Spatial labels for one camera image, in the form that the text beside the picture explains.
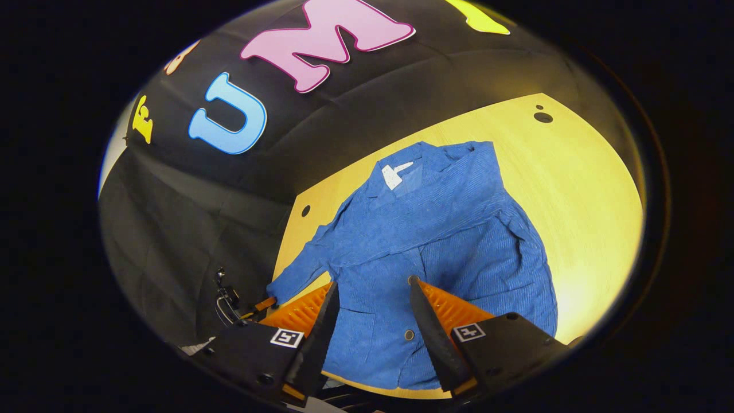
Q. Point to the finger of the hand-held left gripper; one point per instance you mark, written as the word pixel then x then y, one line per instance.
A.
pixel 264 307

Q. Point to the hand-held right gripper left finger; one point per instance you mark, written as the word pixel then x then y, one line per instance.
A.
pixel 318 338

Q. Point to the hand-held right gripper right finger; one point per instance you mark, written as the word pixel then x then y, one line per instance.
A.
pixel 433 338

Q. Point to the blue jacket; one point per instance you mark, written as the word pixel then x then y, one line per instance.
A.
pixel 436 229

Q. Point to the black backdrop cloth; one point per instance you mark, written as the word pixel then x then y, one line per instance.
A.
pixel 172 229

